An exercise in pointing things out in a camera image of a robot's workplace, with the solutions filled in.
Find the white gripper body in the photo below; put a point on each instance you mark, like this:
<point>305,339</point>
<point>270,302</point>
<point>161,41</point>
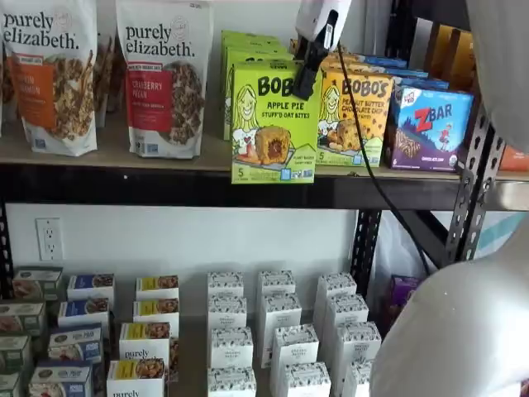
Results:
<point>316,18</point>

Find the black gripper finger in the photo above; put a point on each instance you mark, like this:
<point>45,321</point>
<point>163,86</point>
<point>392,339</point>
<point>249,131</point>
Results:
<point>308,74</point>

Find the green Bobo's apple pie box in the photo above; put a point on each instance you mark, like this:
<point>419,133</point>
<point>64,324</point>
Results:
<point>268,124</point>
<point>256,45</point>
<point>264,55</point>
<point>248,36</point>

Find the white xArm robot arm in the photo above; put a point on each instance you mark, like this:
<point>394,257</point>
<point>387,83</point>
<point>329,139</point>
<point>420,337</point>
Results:
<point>454,331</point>

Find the yellow Bobo's peanut butter box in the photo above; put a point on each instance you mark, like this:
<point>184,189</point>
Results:
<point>355,124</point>
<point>355,67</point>
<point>292,46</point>
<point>351,58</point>

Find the blue purple Zbar box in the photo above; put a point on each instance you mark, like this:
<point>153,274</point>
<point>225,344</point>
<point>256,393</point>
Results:
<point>430,132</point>
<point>409,73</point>
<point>425,82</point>
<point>388,62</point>

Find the brown orange cardboard box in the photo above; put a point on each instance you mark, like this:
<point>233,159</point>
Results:
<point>448,54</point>

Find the tan wooden shelf board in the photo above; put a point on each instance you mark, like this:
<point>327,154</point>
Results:
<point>111,144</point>
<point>514,175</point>

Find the white organic pantry box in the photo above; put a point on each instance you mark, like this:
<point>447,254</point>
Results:
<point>276,281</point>
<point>225,283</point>
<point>357,378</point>
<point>281,310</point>
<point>357,341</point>
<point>231,347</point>
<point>303,380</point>
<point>231,382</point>
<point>294,343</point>
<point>336,285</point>
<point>226,310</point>
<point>345,310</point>

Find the large orange cardboard box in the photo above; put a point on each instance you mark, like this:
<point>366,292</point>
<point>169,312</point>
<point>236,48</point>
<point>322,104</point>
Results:
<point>514,159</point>

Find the purple snack box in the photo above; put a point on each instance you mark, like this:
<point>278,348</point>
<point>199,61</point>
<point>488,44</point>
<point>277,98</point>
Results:
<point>403,289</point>

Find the yellow purely elizabeth box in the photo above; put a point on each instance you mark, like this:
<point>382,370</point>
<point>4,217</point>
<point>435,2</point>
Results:
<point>156,310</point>
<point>136,378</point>
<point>144,341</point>
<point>157,285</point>

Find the blue granola box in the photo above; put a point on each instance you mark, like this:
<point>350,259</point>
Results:
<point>91,285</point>
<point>76,343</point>
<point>84,312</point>
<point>62,378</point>

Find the dark green granola box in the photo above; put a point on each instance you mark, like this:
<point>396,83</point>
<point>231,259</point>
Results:
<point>8,386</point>
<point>22,318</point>
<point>14,351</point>
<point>37,281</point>

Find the red label granola bag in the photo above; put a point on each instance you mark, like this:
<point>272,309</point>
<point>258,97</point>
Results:
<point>161,103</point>

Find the black metal shelving rack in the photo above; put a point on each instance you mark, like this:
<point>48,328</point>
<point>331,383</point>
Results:
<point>165,186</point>
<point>512,196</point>

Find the white plastic sheet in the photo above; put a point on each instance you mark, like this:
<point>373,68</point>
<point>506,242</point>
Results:
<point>390,248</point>

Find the purely elizabeth granola bag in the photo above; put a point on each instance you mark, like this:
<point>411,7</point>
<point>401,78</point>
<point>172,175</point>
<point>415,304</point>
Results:
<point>105,74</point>

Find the orange label granola bag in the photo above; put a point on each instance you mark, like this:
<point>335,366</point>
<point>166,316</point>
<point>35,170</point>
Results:
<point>45,95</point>

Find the white organic pantry boxes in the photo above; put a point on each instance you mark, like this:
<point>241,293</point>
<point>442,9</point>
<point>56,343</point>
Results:
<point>194,351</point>

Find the white wall power outlet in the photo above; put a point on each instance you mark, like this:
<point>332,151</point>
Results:
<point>49,240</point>

